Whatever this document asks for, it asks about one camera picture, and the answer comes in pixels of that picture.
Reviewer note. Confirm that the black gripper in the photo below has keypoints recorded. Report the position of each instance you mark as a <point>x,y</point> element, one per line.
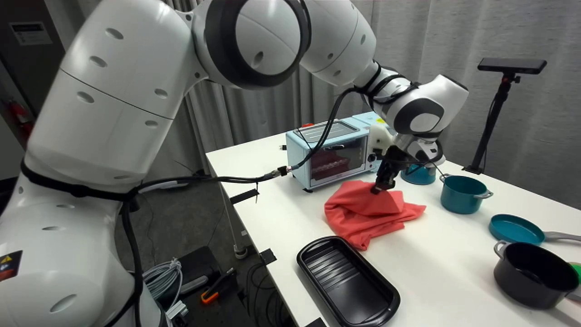
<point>392,162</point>

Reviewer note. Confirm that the red cloth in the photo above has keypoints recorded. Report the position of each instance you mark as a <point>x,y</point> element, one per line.
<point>368,211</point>

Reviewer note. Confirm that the teal toy kettle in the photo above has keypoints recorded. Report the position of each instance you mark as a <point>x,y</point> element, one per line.
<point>417,175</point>

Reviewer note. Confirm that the light blue toaster oven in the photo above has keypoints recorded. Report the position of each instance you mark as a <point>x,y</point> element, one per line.
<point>328,155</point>

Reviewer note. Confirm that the teal toy pot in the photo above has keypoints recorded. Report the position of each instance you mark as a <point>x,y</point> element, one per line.
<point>459,193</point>

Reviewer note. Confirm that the black ridged grill tray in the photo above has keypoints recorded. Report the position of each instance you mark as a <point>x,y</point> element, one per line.
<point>346,282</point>

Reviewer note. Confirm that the small black tape piece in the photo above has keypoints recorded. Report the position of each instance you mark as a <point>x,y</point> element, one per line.
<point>266,256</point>

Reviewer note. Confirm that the long black tape strip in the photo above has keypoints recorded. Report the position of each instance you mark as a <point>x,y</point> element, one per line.
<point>243,195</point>

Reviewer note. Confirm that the teal toy frying pan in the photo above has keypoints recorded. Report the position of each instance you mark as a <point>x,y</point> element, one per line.
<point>513,229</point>

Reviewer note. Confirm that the grey curtain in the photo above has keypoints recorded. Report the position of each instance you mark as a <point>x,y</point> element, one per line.
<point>392,37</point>

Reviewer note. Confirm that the black pot with red knob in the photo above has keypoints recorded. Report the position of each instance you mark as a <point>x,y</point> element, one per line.
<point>532,275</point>

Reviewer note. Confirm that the black camera stand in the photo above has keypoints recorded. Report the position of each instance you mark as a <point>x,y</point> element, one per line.
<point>499,102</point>

